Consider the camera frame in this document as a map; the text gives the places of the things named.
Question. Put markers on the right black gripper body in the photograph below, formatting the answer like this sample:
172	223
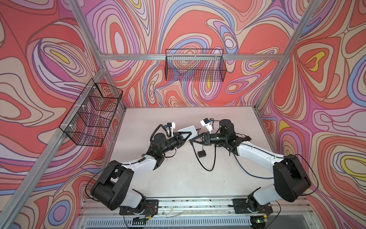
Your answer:
214	138

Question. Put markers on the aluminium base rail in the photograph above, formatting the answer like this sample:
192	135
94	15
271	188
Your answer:
201	213

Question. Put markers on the wire mesh basket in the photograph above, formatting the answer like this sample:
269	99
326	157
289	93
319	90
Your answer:
195	65
94	111

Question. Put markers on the back wire mesh basket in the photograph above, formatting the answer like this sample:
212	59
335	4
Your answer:
195	65

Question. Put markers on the left wire mesh basket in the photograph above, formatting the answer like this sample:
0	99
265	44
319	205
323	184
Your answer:
94	111

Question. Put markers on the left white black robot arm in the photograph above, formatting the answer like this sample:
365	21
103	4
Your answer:
112	187

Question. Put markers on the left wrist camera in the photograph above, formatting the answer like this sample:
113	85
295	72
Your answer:
169	128

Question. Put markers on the black power adapter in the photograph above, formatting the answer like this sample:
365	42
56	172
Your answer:
244	137
199	154

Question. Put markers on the small white network switch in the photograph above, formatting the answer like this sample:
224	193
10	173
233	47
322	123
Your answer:
188	133

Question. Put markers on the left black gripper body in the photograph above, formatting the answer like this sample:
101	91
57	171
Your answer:
174	143

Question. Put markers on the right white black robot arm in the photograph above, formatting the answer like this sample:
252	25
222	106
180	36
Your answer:
290	179

